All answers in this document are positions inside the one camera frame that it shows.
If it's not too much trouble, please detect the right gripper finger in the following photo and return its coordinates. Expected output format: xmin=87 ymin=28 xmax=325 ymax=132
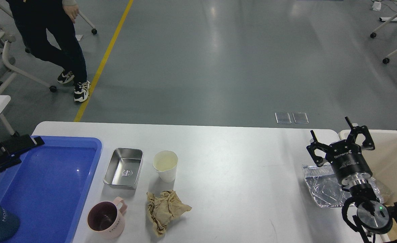
xmin=344 ymin=117 xmax=375 ymax=151
xmin=306 ymin=130 xmax=334 ymax=167

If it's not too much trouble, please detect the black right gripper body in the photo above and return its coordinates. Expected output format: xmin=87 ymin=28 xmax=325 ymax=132
xmin=329 ymin=140 xmax=373 ymax=186

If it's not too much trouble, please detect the aluminium foil tray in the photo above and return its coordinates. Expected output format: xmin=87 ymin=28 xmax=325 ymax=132
xmin=302 ymin=165 xmax=385 ymax=208

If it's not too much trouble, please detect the stainless steel rectangular tray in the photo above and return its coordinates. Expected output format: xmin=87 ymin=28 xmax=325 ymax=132
xmin=103 ymin=148 xmax=143 ymax=190

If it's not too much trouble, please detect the pink home mug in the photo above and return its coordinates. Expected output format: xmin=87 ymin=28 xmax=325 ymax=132
xmin=87 ymin=197 xmax=127 ymax=239

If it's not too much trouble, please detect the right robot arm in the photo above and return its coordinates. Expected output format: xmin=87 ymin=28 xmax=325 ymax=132
xmin=306 ymin=117 xmax=397 ymax=243

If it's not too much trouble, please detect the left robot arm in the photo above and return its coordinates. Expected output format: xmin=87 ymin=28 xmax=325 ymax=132
xmin=0 ymin=134 xmax=45 ymax=173

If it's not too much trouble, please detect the beige plastic bin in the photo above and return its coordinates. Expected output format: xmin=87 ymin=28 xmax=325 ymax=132
xmin=339 ymin=130 xmax=397 ymax=243

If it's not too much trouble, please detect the white paper cup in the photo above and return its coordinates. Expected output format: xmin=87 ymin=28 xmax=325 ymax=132
xmin=153 ymin=151 xmax=178 ymax=183

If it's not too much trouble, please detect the crumpled brown paper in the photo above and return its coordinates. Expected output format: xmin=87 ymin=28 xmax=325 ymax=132
xmin=146 ymin=190 xmax=192 ymax=237

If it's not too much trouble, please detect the blue plastic tray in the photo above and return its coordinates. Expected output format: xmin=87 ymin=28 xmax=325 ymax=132
xmin=0 ymin=136 xmax=102 ymax=243

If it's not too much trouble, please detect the person in dark jeans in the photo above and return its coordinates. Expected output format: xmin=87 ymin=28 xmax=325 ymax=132
xmin=8 ymin=0 xmax=90 ymax=103

